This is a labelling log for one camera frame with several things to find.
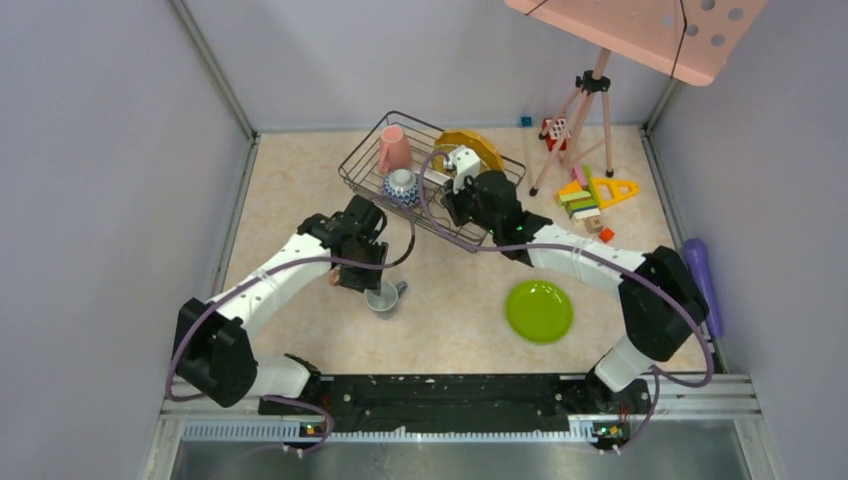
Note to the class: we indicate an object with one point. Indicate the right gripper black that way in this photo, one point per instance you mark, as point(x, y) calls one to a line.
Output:
point(453, 199)

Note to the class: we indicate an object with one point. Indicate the pink tripod stand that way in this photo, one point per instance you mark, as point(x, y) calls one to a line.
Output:
point(575, 111)

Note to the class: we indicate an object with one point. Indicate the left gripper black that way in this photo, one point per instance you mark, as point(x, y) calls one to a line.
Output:
point(370, 280)

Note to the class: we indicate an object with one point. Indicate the purple handle tool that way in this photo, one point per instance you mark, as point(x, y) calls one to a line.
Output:
point(696, 256)

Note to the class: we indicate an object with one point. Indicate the yellow polka dot plate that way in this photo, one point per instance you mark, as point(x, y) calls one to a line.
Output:
point(491, 159)

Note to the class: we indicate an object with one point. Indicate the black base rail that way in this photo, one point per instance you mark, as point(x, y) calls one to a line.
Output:
point(471, 403)

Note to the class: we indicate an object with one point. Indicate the red white dice box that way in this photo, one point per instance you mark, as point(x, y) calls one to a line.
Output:
point(551, 137)

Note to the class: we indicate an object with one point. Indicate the yellow triangle toy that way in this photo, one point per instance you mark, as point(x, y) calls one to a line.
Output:
point(610, 191)

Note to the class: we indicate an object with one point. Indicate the grey white cup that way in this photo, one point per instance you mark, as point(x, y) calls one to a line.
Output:
point(384, 301)

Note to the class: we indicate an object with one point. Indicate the orange cube block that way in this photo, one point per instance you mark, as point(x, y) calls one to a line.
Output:
point(606, 235)

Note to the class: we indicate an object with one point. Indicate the dark wire dish rack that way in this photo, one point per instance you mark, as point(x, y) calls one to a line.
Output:
point(359, 171)

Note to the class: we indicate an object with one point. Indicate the pink perforated board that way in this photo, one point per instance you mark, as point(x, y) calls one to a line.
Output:
point(689, 41)

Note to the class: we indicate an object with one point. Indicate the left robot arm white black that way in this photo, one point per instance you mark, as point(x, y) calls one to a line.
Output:
point(213, 345)

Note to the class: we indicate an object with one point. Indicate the pink mug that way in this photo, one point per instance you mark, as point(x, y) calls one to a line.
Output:
point(394, 150)

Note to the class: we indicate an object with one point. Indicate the white plate green red rim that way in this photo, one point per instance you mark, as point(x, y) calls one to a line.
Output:
point(432, 178)

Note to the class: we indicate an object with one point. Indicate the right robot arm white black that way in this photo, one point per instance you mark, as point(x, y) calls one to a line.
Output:
point(661, 304)

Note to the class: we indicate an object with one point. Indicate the stack of coloured wooden blocks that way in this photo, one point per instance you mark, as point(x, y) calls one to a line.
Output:
point(581, 201)

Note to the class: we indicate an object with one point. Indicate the red patterned bowl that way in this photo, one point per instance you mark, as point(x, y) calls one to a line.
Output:
point(401, 187)

